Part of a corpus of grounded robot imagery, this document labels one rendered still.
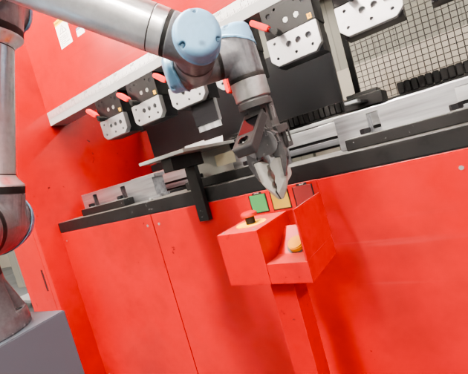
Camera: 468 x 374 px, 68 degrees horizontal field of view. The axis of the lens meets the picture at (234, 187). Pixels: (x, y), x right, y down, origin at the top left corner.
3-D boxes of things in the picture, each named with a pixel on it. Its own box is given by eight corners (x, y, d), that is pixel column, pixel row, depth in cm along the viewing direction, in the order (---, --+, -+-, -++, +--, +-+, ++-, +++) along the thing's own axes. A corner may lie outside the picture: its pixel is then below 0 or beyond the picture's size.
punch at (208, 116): (197, 133, 123) (190, 107, 123) (201, 132, 125) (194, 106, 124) (220, 125, 118) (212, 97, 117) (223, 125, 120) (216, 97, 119)
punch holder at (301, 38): (273, 68, 100) (258, 11, 99) (284, 70, 107) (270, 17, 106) (322, 47, 92) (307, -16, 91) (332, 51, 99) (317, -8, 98)
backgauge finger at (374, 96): (331, 114, 102) (327, 97, 101) (353, 111, 123) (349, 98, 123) (374, 101, 95) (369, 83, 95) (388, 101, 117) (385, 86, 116)
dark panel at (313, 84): (163, 186, 209) (141, 114, 206) (165, 185, 210) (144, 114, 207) (351, 136, 146) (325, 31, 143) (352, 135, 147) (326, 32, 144)
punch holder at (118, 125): (105, 141, 145) (93, 102, 144) (121, 139, 152) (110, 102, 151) (128, 130, 137) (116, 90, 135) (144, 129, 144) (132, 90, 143)
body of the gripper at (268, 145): (296, 147, 76) (279, 93, 75) (280, 155, 69) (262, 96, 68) (265, 155, 80) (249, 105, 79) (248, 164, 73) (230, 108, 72)
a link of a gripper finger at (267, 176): (289, 192, 78) (277, 153, 77) (278, 200, 73) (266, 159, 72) (277, 194, 80) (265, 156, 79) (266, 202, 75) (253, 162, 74)
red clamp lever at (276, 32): (249, 18, 97) (278, 29, 93) (255, 21, 100) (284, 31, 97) (247, 24, 98) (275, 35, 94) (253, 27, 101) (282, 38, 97)
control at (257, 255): (230, 286, 79) (209, 210, 78) (262, 259, 92) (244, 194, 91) (313, 283, 68) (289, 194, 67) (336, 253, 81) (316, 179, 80)
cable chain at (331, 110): (267, 135, 151) (265, 126, 151) (273, 133, 156) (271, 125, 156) (353, 108, 131) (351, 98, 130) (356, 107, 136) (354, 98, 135)
